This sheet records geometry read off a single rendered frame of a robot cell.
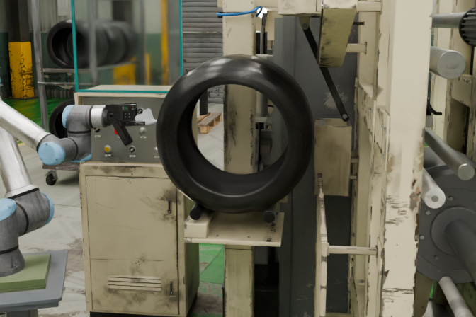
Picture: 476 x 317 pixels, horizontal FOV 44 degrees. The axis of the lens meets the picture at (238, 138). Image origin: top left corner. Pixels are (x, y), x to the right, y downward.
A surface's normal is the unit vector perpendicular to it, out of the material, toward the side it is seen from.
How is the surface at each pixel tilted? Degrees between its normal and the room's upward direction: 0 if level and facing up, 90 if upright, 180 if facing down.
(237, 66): 42
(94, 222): 90
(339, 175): 90
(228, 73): 79
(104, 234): 90
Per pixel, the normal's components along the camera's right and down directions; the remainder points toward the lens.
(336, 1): -0.11, -0.12
